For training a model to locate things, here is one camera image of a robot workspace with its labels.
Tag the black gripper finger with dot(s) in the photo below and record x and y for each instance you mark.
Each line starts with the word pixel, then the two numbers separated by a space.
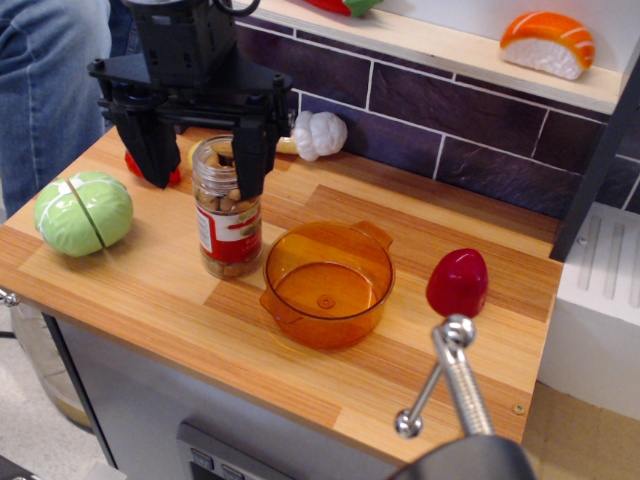
pixel 151 143
pixel 254 143

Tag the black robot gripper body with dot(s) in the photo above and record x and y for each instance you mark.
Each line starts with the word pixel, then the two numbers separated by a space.
pixel 189 49

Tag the clear almond jar red label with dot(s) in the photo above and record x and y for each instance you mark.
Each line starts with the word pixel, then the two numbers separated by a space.
pixel 230 228

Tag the orange transparent plastic pot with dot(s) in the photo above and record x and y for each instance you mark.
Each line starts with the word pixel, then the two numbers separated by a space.
pixel 326 283

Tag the yellow toy lemon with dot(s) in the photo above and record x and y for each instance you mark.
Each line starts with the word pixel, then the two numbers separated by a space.
pixel 191 154

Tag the red toy strawberry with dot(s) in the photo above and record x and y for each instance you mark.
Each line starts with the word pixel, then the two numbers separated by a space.
pixel 174 178

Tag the white toy garlic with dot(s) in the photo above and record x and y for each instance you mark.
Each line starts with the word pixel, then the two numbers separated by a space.
pixel 314 135

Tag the person in blue jeans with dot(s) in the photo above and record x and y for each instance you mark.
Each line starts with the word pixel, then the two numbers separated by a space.
pixel 49 103

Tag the green toy cabbage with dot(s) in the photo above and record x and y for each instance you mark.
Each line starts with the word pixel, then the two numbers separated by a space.
pixel 83 213

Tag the red green toy pepper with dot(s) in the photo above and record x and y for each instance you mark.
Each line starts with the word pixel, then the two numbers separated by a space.
pixel 349 8

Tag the chrome knob at left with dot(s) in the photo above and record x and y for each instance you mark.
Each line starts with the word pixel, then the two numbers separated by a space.
pixel 9 299

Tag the dark red toy fruit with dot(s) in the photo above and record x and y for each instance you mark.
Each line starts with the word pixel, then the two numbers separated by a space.
pixel 459 284

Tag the toy salmon sushi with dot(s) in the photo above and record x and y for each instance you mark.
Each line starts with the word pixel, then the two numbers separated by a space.
pixel 549 42

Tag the grey cabinet control panel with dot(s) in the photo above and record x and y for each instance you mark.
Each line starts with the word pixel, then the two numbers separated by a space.
pixel 206 457

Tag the white ribbed sink unit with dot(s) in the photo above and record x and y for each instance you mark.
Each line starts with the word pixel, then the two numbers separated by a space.
pixel 592 348

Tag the wooden wall shelf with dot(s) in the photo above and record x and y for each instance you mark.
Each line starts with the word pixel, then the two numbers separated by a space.
pixel 465 54

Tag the dark shelf support post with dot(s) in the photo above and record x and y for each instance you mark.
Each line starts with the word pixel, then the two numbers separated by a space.
pixel 600 160

